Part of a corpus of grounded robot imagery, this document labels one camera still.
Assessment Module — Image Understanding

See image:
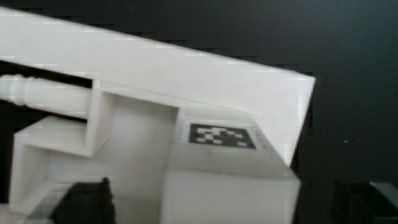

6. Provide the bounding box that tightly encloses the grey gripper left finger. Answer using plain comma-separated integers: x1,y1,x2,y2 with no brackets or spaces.
48,177,116,224

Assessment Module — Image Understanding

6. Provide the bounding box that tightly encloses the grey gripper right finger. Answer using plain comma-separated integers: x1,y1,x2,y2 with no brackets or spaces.
331,181,398,224

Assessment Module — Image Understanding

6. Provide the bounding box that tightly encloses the white chair leg with tag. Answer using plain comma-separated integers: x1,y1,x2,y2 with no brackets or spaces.
160,119,300,224

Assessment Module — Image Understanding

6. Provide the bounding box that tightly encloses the white chair seat part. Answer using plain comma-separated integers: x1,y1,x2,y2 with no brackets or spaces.
0,75,174,224

